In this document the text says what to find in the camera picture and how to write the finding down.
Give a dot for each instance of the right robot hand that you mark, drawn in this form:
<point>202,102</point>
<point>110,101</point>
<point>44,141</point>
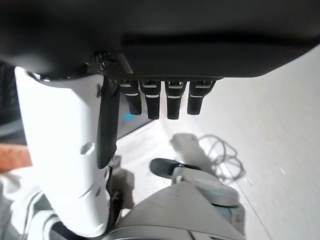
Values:
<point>160,37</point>

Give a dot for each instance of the silver right robot leg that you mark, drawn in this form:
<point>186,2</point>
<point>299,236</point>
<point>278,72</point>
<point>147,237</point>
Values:
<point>175,212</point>

